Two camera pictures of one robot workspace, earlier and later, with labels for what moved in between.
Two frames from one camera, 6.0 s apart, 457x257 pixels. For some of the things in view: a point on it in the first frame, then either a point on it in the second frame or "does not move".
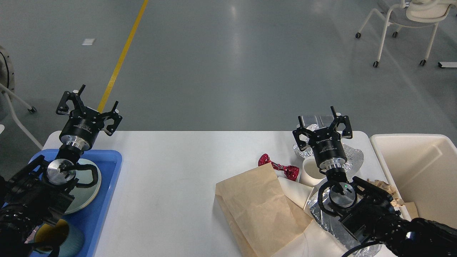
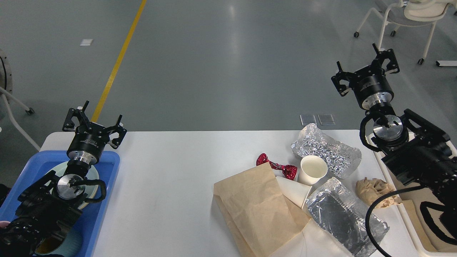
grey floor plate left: [308, 120] does not move
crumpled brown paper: [388, 190] does not move
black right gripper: [325, 143] → [373, 88]
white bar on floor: [452, 64] does not move
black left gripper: [81, 130] → [89, 140]
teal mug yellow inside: [62, 233] does not move
